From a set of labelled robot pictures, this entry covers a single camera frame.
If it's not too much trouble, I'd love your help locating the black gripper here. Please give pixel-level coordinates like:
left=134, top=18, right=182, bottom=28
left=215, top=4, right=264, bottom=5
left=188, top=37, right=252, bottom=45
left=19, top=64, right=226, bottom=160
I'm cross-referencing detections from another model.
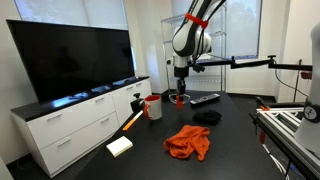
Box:
left=173, top=65, right=190, bottom=101

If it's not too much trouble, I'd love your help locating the white mug with red interior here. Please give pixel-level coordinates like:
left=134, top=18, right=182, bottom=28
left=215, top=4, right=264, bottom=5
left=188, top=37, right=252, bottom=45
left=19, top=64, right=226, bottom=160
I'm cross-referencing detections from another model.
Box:
left=143, top=94, right=164, bottom=121

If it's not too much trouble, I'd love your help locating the black crumpled cloth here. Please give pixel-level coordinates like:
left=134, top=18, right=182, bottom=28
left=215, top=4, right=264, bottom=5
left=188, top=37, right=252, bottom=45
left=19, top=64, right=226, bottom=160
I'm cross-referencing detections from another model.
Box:
left=192, top=109, right=223, bottom=127

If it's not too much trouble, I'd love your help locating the orange crumpled cloth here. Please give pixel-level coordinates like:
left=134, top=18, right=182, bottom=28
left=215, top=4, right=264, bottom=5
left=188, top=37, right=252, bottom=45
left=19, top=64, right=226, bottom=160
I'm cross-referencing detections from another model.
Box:
left=163, top=124, right=211, bottom=162

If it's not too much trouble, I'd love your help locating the orange and white marker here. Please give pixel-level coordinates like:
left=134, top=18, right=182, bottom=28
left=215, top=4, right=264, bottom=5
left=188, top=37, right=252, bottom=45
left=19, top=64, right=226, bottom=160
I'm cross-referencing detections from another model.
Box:
left=121, top=109, right=145, bottom=132

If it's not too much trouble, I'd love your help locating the white sticky note pad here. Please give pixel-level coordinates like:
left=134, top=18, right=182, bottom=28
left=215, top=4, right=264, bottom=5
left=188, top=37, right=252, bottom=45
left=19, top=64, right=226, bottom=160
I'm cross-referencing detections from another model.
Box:
left=105, top=135, right=134, bottom=158

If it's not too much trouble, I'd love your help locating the narrow bright window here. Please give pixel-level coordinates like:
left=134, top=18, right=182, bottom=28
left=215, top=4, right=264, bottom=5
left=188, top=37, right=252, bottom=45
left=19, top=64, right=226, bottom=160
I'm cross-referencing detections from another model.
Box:
left=219, top=0, right=263, bottom=60

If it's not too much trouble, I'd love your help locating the white cabinet with black top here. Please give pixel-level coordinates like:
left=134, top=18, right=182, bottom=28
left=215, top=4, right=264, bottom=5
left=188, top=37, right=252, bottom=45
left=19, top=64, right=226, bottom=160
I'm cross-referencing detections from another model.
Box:
left=10, top=75, right=153, bottom=179

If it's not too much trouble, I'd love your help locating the large black flat television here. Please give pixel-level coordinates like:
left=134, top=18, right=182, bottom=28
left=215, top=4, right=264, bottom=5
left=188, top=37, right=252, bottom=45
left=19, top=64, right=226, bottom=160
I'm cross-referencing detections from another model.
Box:
left=6, top=19, right=136, bottom=105

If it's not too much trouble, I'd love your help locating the thin black pole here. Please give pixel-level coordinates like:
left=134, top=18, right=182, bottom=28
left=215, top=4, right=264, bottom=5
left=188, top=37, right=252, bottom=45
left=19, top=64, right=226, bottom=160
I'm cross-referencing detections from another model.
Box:
left=292, top=58, right=303, bottom=103

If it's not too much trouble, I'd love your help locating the white conical stand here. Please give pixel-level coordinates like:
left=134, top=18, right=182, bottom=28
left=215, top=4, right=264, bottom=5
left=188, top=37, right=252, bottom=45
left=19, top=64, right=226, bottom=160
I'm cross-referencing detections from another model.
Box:
left=294, top=19, right=320, bottom=155

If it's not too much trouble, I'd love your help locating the window with roller blind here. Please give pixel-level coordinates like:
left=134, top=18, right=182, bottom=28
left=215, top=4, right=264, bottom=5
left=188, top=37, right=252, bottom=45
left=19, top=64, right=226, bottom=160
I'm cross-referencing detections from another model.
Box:
left=14, top=0, right=129, bottom=31

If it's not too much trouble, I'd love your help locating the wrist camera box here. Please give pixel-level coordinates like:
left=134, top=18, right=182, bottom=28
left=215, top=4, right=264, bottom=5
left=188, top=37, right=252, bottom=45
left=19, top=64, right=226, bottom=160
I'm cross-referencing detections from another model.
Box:
left=191, top=63, right=206, bottom=74

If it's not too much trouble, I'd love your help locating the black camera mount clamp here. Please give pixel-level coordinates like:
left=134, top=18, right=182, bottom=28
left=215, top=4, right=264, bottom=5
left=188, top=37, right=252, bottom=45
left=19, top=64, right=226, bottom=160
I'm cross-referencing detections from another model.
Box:
left=129, top=92, right=146, bottom=114

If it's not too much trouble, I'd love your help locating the red strap on arm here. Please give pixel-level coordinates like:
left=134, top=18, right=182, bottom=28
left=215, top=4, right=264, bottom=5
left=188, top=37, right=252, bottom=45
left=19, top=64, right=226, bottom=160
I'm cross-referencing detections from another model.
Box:
left=184, top=12, right=210, bottom=30

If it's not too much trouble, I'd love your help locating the black hanging cable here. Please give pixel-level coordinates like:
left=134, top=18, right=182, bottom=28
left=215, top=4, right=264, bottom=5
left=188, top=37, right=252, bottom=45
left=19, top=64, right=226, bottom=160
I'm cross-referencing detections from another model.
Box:
left=274, top=65, right=310, bottom=98

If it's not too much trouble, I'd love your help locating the aluminium extrusion frame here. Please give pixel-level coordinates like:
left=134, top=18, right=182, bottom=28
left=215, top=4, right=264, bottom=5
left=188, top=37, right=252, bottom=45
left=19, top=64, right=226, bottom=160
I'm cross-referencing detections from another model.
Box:
left=249, top=105, right=320, bottom=180

